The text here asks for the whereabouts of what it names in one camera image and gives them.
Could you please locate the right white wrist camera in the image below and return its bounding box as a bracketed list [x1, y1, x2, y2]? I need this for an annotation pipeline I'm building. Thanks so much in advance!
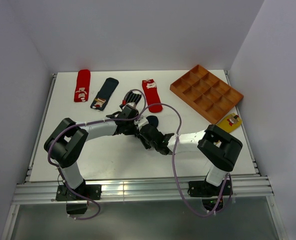
[134, 116, 149, 130]

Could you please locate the black white striped sock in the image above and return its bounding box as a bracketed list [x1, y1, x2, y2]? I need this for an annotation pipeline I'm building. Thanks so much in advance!
[119, 91, 142, 109]

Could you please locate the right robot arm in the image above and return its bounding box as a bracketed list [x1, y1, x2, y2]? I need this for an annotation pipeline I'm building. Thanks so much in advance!
[138, 123, 243, 195]

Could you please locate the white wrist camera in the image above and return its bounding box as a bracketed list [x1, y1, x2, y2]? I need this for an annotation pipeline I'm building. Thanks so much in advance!
[134, 116, 149, 130]
[122, 100, 136, 108]

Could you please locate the yellow sock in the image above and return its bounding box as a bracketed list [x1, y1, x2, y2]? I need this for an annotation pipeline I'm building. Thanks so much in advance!
[217, 113, 242, 133]

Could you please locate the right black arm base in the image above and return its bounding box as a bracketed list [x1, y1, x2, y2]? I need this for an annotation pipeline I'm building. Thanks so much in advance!
[187, 179, 233, 211]

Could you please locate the aluminium front rail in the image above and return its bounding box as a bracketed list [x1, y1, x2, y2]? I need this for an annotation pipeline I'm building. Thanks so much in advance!
[11, 175, 274, 205]

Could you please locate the red sock with santa pattern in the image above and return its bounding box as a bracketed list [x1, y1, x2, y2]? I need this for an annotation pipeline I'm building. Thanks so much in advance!
[142, 79, 163, 113]

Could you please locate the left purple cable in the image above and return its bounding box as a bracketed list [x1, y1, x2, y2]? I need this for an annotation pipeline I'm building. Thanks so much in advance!
[47, 89, 146, 221]

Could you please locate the navy sock with bear pattern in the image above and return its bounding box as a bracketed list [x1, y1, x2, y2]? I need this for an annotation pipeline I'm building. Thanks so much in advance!
[90, 77, 119, 111]

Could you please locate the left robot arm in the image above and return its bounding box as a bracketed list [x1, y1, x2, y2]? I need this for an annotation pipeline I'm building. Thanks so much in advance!
[44, 105, 139, 200]

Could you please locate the plain navy ankle sock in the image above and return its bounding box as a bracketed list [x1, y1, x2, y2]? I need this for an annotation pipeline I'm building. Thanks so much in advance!
[146, 115, 159, 128]

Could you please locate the orange compartment tray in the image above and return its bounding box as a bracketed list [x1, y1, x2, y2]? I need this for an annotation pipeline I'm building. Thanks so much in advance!
[170, 64, 244, 124]

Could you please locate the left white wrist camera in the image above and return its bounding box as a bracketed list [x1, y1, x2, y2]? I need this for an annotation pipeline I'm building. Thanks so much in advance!
[122, 100, 136, 108]

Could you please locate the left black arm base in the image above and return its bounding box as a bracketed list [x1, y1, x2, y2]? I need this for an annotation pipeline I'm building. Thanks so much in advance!
[55, 184, 101, 216]

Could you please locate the red sock with white figure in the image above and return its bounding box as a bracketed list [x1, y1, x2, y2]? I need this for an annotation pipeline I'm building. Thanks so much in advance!
[74, 69, 91, 103]

